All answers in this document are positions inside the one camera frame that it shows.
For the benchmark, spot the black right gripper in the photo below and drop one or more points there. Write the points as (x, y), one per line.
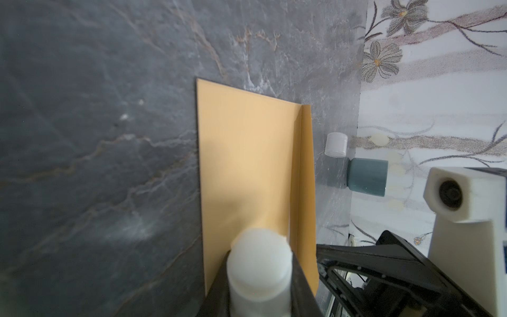
(386, 279)

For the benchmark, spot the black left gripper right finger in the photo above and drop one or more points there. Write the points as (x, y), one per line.
(303, 303)

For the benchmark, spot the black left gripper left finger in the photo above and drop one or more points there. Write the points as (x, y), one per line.
(217, 301)

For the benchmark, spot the white glue stick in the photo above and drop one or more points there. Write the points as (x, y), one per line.
(259, 271)

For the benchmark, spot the white glue stick cap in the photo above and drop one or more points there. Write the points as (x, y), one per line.
(336, 145)

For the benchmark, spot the tan paper envelope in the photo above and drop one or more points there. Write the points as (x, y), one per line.
(256, 166)

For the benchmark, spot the teal ceramic cup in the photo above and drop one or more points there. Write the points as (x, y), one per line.
(367, 176)

